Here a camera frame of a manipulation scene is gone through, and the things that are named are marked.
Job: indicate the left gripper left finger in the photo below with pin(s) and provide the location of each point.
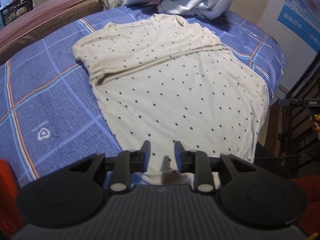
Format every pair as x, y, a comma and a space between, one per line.
75, 193

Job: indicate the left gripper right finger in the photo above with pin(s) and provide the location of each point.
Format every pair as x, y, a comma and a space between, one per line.
246, 193

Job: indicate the cream polka dot shirt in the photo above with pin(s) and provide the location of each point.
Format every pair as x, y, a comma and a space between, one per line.
164, 80

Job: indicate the red orange sleeve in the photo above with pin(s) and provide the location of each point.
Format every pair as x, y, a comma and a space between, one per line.
11, 220

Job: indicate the blue plaid bed sheet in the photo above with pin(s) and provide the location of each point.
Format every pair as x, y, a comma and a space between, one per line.
49, 115

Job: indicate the blue white poster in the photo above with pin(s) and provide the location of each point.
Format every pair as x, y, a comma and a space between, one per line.
302, 17

